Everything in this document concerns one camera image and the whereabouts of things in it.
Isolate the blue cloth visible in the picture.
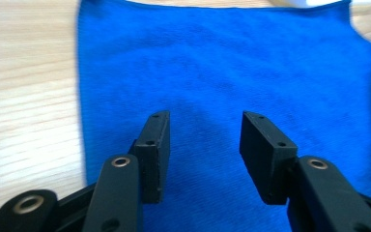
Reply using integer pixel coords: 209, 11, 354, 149
76, 0, 371, 232

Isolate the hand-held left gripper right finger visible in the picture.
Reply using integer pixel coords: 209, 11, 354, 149
239, 110, 371, 232

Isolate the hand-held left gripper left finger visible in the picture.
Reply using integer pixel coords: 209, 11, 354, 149
82, 110, 171, 232

